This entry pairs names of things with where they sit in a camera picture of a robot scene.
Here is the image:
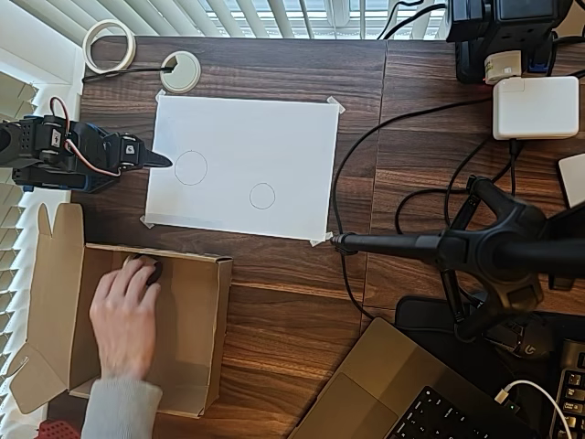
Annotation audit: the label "white power adapter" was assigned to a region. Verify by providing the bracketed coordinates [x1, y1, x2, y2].
[492, 75, 580, 141]

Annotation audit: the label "black adapter cable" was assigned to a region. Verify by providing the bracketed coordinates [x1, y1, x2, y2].
[394, 136, 522, 237]

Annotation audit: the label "white charging cable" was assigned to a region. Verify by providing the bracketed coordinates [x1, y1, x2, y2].
[496, 379, 575, 439]

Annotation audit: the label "white paper sheet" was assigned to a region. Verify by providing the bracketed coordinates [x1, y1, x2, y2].
[144, 94, 340, 241]

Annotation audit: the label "black computer mouse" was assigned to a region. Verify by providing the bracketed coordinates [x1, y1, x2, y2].
[495, 314, 557, 360]

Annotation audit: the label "long black cable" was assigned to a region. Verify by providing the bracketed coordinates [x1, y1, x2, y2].
[329, 97, 497, 321]

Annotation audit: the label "white round cable grommet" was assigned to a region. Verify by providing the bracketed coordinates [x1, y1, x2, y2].
[159, 51, 202, 94]

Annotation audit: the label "white jar with silver lid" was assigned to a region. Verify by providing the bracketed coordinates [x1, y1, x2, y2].
[122, 253, 165, 288]

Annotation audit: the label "cream round plug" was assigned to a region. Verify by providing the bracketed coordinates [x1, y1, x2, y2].
[483, 49, 523, 86]

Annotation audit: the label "person's hand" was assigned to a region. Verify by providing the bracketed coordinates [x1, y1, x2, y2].
[89, 255, 164, 383]

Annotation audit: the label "black mouse pad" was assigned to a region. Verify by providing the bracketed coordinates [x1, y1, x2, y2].
[394, 294, 585, 439]

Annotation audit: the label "grey laptop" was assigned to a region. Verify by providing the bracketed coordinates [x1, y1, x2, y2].
[287, 317, 543, 439]

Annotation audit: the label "open cardboard box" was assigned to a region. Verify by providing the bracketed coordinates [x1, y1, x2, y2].
[7, 202, 234, 420]

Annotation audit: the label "black desktop device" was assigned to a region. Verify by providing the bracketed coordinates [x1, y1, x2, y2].
[445, 0, 572, 45]

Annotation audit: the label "black camera tripod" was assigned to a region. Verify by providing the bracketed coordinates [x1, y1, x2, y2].
[328, 176, 585, 344]

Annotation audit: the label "white vertical blinds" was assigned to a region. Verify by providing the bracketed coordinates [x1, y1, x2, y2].
[0, 0, 452, 42]
[0, 68, 86, 412]

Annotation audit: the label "grey sleeved forearm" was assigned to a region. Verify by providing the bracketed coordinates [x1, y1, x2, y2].
[80, 376, 165, 439]

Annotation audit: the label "masking tape roll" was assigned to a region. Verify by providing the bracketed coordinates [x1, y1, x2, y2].
[82, 20, 136, 74]

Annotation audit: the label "blue plug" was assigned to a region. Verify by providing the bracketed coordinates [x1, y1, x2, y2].
[524, 48, 550, 75]

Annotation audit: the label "grey flat device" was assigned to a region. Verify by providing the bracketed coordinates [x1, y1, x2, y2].
[557, 154, 585, 209]

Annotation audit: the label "thin black grommet cable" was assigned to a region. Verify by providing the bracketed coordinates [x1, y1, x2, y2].
[81, 62, 178, 84]

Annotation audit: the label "black keyboard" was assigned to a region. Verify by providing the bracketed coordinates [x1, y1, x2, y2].
[554, 337, 585, 439]

